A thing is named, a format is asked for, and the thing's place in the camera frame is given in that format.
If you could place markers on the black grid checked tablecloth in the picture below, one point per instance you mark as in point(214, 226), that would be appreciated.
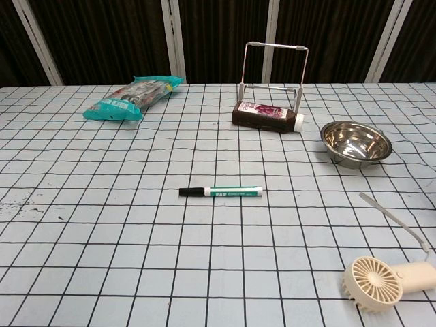
point(136, 238)

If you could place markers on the black marker cap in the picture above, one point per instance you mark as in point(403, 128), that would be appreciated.
point(190, 192)

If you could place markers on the white frame post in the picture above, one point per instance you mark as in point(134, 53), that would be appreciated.
point(385, 41)
point(172, 37)
point(37, 37)
point(272, 30)

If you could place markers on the cream handheld fan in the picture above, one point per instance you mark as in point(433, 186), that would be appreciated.
point(374, 281)

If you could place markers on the stainless steel bowl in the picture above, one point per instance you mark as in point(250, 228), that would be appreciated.
point(356, 146)

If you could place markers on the green white marker body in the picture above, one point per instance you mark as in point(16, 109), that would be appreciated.
point(235, 192)

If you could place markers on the dark brown bottle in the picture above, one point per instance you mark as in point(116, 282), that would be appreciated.
point(262, 117)

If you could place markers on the teal snack bag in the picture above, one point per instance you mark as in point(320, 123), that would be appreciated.
point(131, 98)

